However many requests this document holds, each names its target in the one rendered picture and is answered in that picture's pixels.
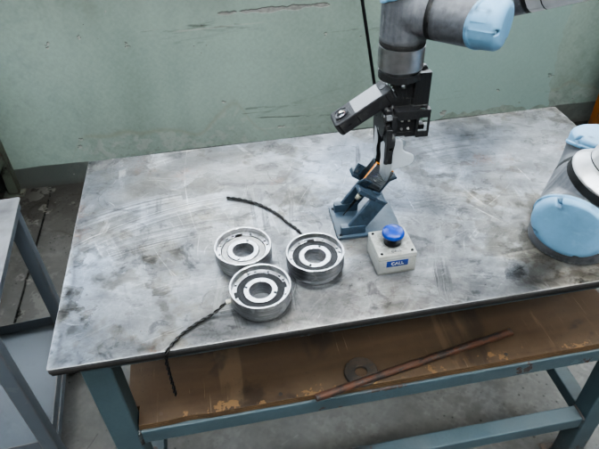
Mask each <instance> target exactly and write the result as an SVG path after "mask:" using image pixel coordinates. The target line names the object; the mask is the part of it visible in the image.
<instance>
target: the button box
mask: <svg viewBox="0 0 599 449"><path fill-rule="evenodd" d="M402 228H403V229H404V231H405V236H404V238H403V239H402V240H400V241H395V242H390V241H388V240H386V239H385V238H383V236H382V231H376V232H369V233H368V241H367V251H368V254H369V256H370V258H371V260H372V263H373V266H374V269H375V271H376V273H377V275H383V274H388V273H400V272H405V271H412V270H414V268H415V261H416V255H417V251H416V249H415V247H414V244H413V243H412V241H411V239H410V237H409V235H408V233H407V231H406V229H405V227H402Z"/></svg>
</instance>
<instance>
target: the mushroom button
mask: <svg viewBox="0 0 599 449"><path fill-rule="evenodd" d="M382 236H383V238H385V239H386V240H388V241H390V242H395V241H400V240H402V239H403V238H404V236H405V231H404V229H403V228H402V227H401V226H400V225H397V224H388V225H386V226H384V227H383V229H382Z"/></svg>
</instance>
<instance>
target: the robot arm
mask: <svg viewBox="0 0 599 449"><path fill-rule="evenodd" d="M585 1H589V0H380V3H381V18H380V32H379V46H378V60H377V66H378V78H379V79H380V81H379V82H377V83H376V84H374V85H373V86H371V87H370V88H368V89H367V90H365V91H364V92H363V93H361V94H360V95H358V96H357V97H355V98H354V99H352V100H351V101H349V102H347V103H346V104H344V105H343V106H342V107H340V108H339V109H337V110H336V111H335V112H333V113H332V114H331V119H332V122H333V124H334V126H335V128H336V129H337V130H338V132H339V133H340V134H341V135H345V134H346V133H348V132H349V131H351V130H352V129H354V128H355V127H357V126H359V125H360V124H362V123H363V122H365V121H366V120H368V119H369V118H370V117H372V116H373V150H374V158H375V159H378V160H379V161H380V170H379V173H380V175H381V177H382V179H383V181H388V179H389V176H390V172H391V171H392V170H394V169H397V168H400V167H404V166H407V165H410V164H411V163H412V162H413V161H414V155H413V154H412V153H409V152H407V151H404V150H403V148H404V147H405V145H406V141H405V140H404V139H402V138H399V137H397V136H404V137H407V136H415V137H421V136H428V133H429V126H430V119H431V108H430V106H429V98H430V90H431V78H432V71H431V70H430V69H429V68H428V66H427V64H426V63H424V55H425V47H426V40H427V39H429V40H432V41H437V42H441V43H446V44H451V45H459V46H463V47H467V48H469V49H471V50H484V51H490V52H494V51H497V50H498V49H500V48H501V47H502V46H503V44H504V43H505V40H506V39H507V37H508V35H509V32H510V29H511V26H512V23H513V16H518V15H522V14H526V13H530V12H539V11H543V10H547V9H552V8H555V7H560V6H565V5H569V4H576V3H581V2H585ZM389 84H390V85H389ZM390 86H392V87H390ZM422 108H423V109H422ZM420 118H428V120H427V127H426V130H420V131H418V129H423V127H424V123H423V122H422V121H421V120H420ZM565 142H566V144H565V147H564V150H563V153H562V156H561V158H560V161H559V162H558V164H557V166H556V168H555V170H554V172H553V173H552V175H551V177H550V179H549V181H548V182H547V184H546V187H545V189H544V190H543V191H542V193H541V195H540V197H539V199H538V200H537V201H536V202H535V204H534V206H533V211H532V214H531V219H530V221H529V227H528V235H529V238H530V240H531V242H532V243H533V244H534V245H535V246H536V247H537V248H538V249H539V250H540V251H542V252H543V253H544V254H546V255H548V256H549V257H552V258H554V259H556V260H559V261H562V262H564V263H568V264H573V265H593V264H597V263H599V125H598V124H585V125H580V126H577V127H574V128H573V129H572V130H571V131H570V134H569V137H568V138H567V139H566V141H565Z"/></svg>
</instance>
